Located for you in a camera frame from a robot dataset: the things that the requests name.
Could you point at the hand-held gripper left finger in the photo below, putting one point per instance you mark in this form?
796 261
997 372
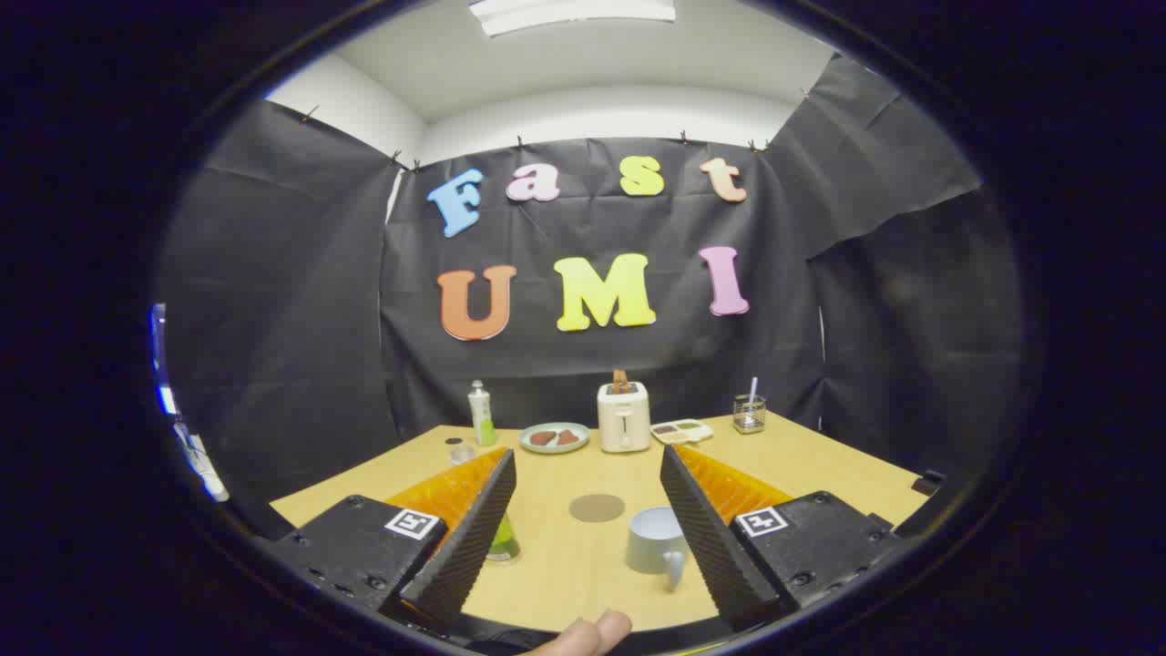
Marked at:
474 538

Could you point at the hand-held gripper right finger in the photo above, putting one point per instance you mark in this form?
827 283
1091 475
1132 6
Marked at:
706 538

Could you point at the clear green juice bottle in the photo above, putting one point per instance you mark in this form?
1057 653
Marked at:
504 545

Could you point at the pale blue cup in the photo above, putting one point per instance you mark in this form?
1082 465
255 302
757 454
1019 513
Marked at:
649 547

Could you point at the round brown coaster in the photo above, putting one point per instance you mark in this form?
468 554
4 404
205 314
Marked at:
597 507

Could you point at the white green capped bottle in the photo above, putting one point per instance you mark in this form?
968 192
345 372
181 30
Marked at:
480 415

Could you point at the small clear cap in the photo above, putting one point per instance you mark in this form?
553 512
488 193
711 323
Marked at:
463 454

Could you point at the wooden table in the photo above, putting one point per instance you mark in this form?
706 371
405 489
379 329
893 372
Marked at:
565 574

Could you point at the white compartment tray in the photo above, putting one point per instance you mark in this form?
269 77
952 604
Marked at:
681 431

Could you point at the brown food piece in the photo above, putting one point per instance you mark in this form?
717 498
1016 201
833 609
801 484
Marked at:
543 438
567 437

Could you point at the pale green plate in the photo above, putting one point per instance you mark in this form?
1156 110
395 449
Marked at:
554 446

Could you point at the cream toaster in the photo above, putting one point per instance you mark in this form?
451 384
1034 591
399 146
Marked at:
623 421

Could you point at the white straw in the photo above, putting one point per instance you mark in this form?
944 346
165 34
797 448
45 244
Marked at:
752 387

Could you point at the brown bread slice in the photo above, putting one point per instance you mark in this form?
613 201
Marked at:
620 380

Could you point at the black backdrop cloth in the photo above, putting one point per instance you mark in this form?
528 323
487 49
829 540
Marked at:
638 364

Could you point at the small black object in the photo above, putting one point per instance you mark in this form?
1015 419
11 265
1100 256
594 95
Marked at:
929 482

